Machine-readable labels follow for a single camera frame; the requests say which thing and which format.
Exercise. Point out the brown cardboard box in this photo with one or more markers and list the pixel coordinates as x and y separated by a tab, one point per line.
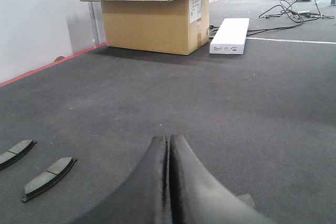
168	26

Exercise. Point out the grey brake pad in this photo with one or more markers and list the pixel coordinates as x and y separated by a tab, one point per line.
48	178
247	199
15	153

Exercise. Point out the long white carton box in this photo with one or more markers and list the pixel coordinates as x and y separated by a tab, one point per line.
231	37

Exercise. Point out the red conveyor frame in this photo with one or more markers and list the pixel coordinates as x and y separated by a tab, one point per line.
31	72

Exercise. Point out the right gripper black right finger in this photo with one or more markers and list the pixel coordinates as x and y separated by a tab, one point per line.
197	196

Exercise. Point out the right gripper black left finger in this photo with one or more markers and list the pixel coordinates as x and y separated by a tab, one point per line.
141	197

